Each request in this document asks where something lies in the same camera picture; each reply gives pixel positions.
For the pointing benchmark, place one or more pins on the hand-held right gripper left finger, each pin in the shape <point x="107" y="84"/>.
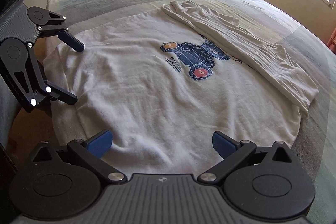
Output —
<point x="101" y="145"/>

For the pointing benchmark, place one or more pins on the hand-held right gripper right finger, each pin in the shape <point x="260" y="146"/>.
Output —
<point x="223" y="145"/>

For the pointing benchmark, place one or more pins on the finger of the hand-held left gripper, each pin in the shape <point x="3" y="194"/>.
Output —
<point x="72" y="41"/>
<point x="65" y="95"/>

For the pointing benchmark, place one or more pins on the white printed sweatshirt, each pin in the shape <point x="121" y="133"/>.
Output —
<point x="157" y="98"/>

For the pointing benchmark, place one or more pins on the orange striped curtain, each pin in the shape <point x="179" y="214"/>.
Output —
<point x="332" y="41"/>

